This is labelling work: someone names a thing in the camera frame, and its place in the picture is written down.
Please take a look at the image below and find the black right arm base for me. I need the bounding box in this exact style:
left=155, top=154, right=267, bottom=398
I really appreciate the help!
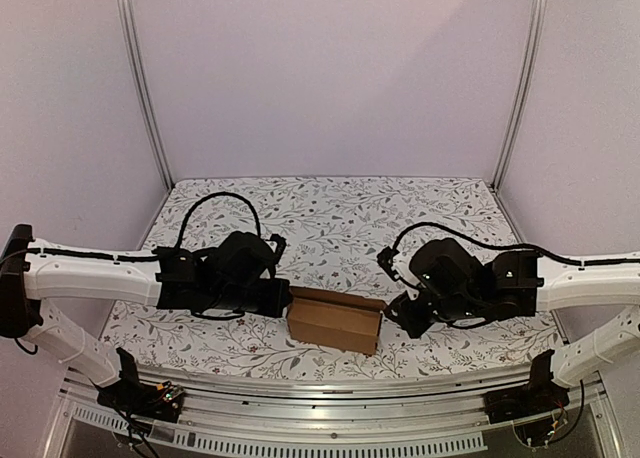
left=482, top=350, right=570, bottom=448

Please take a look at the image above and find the right aluminium frame post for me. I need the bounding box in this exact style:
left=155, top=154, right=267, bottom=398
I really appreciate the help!
left=490, top=0, right=548, bottom=195

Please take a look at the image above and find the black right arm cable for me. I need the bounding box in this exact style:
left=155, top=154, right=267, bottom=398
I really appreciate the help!
left=392, top=221, right=640, bottom=267

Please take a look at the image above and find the left aluminium frame post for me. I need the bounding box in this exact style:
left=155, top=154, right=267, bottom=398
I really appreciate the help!
left=116, top=0, right=175, bottom=191

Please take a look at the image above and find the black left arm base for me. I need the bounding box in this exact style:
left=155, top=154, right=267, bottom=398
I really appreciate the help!
left=96, top=348, right=185, bottom=423

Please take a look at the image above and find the aluminium frame post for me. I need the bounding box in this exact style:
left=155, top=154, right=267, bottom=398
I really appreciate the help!
left=116, top=0, right=175, bottom=191
left=490, top=0, right=548, bottom=195

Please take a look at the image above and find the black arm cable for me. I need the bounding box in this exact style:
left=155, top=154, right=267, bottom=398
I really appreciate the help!
left=392, top=221, right=640, bottom=267
left=174, top=191, right=261, bottom=252

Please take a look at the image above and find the floral patterned table mat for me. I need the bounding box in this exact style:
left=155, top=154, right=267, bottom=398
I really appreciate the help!
left=102, top=177, right=564, bottom=382

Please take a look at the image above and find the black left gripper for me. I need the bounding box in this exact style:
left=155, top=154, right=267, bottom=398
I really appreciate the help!
left=210, top=280, right=293, bottom=321

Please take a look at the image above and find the brown cardboard box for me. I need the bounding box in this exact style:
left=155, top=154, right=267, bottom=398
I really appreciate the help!
left=287, top=286, right=387, bottom=356

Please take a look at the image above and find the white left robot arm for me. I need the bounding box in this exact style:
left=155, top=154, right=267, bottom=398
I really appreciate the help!
left=1, top=224, right=292, bottom=412

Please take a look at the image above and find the aluminium front rail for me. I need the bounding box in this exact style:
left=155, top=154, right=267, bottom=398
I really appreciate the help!
left=39, top=365, right=621, bottom=458

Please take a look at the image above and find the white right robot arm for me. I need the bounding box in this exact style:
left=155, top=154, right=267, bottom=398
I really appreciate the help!
left=377, top=238, right=639, bottom=414

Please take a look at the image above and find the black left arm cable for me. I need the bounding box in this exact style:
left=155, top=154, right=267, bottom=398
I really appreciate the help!
left=174, top=191, right=261, bottom=252

